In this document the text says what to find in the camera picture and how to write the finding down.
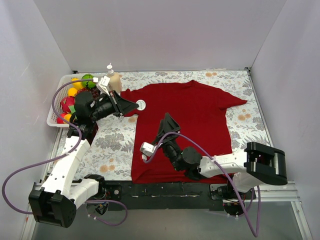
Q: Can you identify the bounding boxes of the round patterned brooch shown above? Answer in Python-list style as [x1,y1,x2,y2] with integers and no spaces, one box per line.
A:
[136,99,147,111]

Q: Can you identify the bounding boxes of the red t-shirt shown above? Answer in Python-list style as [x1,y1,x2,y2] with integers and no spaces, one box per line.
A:
[119,79,248,185]

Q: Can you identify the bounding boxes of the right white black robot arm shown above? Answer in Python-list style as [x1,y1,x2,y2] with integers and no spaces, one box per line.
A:
[154,113,288,199]

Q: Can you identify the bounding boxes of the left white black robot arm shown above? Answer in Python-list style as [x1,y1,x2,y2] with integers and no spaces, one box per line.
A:
[28,90,139,228]

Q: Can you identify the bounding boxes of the cream lotion pump bottle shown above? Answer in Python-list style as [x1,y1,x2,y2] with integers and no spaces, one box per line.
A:
[106,63,122,94]

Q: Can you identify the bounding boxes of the purple toy grapes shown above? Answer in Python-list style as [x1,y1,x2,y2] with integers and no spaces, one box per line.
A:
[77,87,101,99]

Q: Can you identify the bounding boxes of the floral tablecloth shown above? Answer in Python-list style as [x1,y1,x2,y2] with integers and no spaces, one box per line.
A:
[49,70,282,181]

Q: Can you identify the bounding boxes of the green toy apple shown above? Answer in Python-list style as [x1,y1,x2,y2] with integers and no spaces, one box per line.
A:
[81,73,96,89]

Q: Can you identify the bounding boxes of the yellow toy mango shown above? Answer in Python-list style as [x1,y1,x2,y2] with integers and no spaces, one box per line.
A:
[71,77,83,90]

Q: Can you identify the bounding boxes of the orange toy fruit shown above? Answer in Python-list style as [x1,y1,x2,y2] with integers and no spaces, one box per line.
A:
[67,87,78,97]

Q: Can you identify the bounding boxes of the pink toy dragon fruit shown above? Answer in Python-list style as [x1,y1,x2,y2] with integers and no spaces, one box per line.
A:
[60,96,75,114]

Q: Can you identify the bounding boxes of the red yellow toy peach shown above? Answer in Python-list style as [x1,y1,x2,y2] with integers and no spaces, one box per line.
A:
[56,112,72,124]

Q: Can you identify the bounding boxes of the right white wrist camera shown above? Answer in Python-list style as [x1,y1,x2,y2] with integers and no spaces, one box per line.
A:
[140,142,156,162]

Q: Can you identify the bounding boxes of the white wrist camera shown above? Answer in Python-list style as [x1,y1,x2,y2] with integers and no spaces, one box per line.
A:
[96,75,110,96]
[140,142,156,162]

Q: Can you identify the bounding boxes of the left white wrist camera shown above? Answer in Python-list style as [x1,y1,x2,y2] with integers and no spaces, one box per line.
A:
[96,75,110,96]

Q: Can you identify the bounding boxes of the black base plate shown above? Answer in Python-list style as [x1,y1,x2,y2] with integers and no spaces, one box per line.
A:
[77,179,257,212]

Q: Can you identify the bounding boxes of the aluminium frame rail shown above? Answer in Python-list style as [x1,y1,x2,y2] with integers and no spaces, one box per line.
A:
[21,182,312,240]

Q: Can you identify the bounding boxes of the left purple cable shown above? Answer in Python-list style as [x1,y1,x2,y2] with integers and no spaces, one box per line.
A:
[1,78,128,227]

